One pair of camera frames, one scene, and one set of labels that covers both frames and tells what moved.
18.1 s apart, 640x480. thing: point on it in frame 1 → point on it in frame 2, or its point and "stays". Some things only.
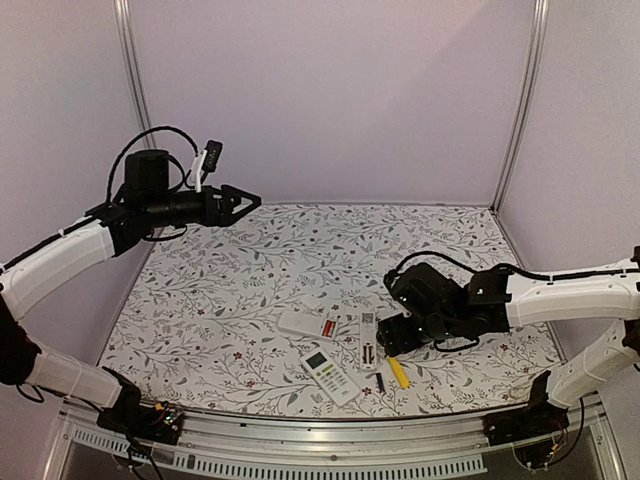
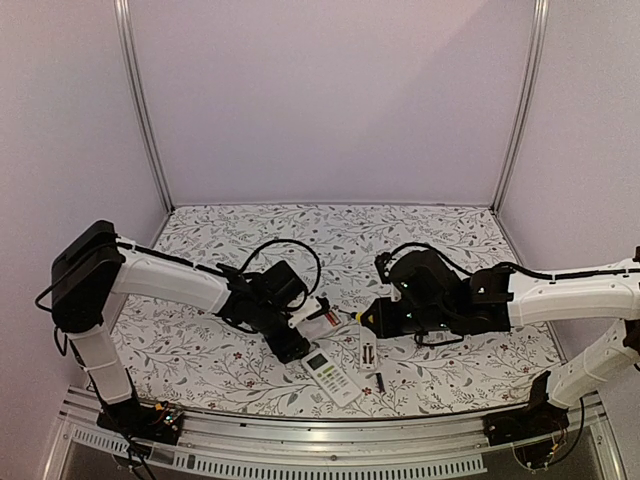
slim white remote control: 368,340 stays
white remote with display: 331,378 stays
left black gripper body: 210,217 → 286,350
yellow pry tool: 399,372 → 354,314
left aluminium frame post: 123,17 stays
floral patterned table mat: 274,309 stays
